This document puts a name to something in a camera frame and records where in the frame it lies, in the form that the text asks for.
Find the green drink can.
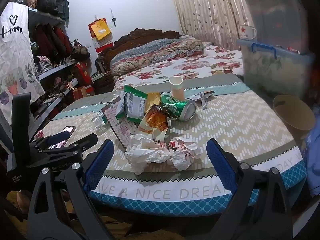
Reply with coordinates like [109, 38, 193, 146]
[160, 94, 197, 121]

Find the floral bedsheet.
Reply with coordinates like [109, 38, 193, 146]
[114, 45, 244, 90]

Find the white enamel mug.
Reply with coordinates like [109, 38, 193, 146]
[239, 24, 257, 40]

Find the carved wooden headboard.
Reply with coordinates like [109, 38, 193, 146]
[96, 28, 183, 71]

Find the wooden nightstand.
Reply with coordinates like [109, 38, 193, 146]
[91, 71, 115, 95]

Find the dark red handbag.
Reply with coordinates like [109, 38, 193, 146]
[34, 24, 54, 55]

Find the grey shelf unit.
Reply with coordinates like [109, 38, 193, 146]
[27, 7, 79, 135]

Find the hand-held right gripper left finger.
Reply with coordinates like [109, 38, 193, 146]
[27, 139, 115, 240]

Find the smartphone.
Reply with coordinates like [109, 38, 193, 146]
[47, 126, 76, 150]

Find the houndstooth bag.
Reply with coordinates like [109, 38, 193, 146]
[34, 56, 53, 76]

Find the red gift bag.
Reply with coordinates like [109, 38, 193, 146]
[75, 62, 92, 88]

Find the paper cup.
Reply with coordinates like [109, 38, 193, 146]
[168, 76, 186, 100]

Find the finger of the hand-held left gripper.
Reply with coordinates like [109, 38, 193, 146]
[37, 133, 98, 162]
[30, 131, 73, 153]

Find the dark green bag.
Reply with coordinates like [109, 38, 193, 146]
[55, 0, 70, 20]

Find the red-printed paper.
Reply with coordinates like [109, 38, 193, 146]
[168, 137, 202, 171]

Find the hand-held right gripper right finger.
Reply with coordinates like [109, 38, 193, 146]
[206, 138, 293, 240]

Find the clear storage box blue handle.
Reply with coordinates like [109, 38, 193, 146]
[236, 39, 315, 101]

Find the golden foil wrapper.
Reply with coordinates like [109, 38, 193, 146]
[145, 92, 162, 113]

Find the clear storage box teal lid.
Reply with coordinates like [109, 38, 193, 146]
[240, 0, 307, 53]

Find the orange white snack packet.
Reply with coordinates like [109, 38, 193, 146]
[137, 109, 172, 143]

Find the brown handbag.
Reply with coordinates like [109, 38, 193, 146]
[72, 39, 91, 59]

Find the printed package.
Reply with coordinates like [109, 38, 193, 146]
[101, 102, 138, 148]

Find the beige wastebasket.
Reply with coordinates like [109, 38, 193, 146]
[272, 94, 316, 140]

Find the orange paper bag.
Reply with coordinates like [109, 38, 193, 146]
[72, 86, 88, 101]

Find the silver foil wrapper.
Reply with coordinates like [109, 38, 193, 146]
[187, 91, 215, 109]

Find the green snack packet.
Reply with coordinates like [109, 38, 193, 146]
[115, 85, 148, 123]

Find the folded floral quilt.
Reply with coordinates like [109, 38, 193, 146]
[110, 35, 204, 77]

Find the white paper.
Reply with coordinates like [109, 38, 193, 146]
[124, 134, 172, 175]

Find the blue cloth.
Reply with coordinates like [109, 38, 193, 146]
[304, 130, 320, 198]

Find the clear plastic bottle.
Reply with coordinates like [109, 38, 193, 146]
[91, 114, 108, 128]

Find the leaf-print curtain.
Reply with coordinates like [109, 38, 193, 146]
[168, 0, 253, 48]

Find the printed hanging cloth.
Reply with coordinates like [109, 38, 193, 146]
[0, 1, 46, 105]

